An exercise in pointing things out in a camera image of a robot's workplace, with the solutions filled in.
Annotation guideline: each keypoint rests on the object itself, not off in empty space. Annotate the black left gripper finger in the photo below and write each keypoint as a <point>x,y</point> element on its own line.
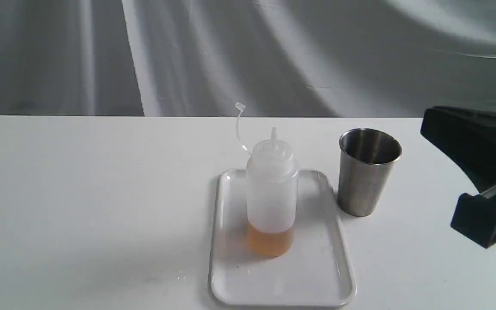
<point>467,137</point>

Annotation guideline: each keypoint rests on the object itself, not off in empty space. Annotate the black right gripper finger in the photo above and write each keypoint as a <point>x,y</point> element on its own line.
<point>475,217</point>

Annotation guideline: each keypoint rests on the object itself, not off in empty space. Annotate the clear plastic squeeze bottle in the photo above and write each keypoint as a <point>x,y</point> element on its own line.
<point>272,178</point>

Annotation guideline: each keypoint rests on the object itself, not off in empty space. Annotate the stainless steel cup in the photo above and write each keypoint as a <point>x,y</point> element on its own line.
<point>366,160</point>

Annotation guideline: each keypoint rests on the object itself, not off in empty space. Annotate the white plastic tray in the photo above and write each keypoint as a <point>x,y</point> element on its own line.
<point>315,273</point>

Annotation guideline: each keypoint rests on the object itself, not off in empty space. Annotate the grey backdrop cloth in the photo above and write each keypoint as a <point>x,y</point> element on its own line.
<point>280,58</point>

